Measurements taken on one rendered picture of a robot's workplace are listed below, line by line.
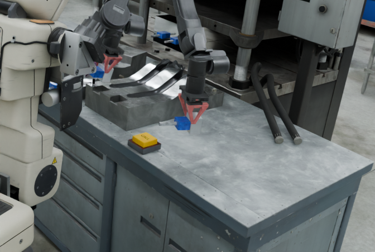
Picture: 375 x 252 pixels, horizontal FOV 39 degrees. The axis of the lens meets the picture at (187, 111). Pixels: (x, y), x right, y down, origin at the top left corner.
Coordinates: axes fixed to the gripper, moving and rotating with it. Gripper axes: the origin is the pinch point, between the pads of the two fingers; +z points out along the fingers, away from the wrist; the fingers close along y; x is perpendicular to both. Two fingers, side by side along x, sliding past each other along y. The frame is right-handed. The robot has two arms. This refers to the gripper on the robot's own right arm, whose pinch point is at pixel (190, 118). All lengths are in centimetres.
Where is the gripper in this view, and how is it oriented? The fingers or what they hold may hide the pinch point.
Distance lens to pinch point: 163.8
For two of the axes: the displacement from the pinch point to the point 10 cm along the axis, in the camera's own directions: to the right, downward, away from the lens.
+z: -1.2, 9.1, 3.9
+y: -3.4, -4.1, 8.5
